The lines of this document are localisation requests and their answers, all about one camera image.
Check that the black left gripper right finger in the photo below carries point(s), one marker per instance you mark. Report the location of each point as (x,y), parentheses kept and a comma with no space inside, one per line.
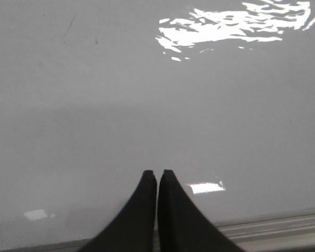
(181,226)

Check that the aluminium whiteboard frame rail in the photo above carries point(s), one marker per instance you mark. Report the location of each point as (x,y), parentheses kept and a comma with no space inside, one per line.
(251,228)

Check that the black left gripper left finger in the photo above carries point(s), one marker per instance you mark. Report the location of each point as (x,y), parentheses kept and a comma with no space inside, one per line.
(132,229)

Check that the white whiteboard surface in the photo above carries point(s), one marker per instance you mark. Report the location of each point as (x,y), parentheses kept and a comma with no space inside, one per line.
(92,93)

